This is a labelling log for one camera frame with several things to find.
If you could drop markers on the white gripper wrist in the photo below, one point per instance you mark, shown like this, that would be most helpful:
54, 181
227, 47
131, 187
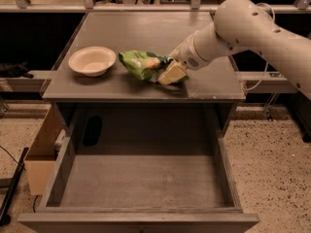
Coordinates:
186, 55

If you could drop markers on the green rice chip bag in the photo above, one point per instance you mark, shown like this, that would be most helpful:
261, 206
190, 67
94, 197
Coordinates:
144, 65

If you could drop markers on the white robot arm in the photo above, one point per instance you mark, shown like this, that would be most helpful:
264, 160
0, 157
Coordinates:
242, 25

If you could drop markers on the grey cabinet with counter top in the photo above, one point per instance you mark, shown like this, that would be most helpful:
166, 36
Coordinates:
210, 94

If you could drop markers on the open grey top drawer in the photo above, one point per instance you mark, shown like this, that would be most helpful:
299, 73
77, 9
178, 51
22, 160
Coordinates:
141, 171

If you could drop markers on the white paper bowl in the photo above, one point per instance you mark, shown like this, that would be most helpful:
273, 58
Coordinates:
92, 61

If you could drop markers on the beige cardboard box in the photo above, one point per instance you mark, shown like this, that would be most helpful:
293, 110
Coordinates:
40, 158

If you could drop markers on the black stand leg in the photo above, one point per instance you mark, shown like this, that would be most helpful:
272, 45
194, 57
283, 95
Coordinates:
11, 185

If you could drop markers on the black object on rail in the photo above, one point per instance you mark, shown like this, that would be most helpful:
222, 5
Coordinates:
14, 70

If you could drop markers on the grey metal frame rail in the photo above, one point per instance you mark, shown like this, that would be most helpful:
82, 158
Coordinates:
91, 5

